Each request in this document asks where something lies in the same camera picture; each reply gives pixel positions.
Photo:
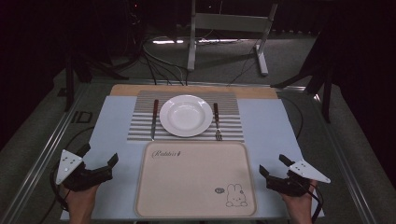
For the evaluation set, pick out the light blue table board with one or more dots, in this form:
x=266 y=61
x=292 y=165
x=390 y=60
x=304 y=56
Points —
x=267 y=130

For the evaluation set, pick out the wooden table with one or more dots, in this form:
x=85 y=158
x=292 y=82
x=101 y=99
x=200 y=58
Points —
x=124 y=90

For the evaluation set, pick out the grey striped placemat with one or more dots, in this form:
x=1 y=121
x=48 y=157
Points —
x=232 y=123

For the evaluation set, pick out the beige placemat with rabbit print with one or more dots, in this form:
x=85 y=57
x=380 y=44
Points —
x=193 y=180

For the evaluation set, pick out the person's right hand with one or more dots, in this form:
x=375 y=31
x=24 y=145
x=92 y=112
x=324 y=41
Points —
x=299 y=203

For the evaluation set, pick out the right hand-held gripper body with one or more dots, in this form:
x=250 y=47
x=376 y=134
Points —
x=289 y=186

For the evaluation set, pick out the person's left hand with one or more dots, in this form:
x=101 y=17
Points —
x=81 y=200

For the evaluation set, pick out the black tripod stand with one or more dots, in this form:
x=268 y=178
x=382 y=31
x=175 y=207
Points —
x=73 y=71
x=323 y=81

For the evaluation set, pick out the white plate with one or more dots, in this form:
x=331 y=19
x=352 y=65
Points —
x=186 y=115

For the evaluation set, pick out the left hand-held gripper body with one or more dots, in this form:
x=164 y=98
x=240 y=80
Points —
x=77 y=179

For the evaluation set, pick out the grey metal stand frame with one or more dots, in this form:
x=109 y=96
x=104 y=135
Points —
x=229 y=22

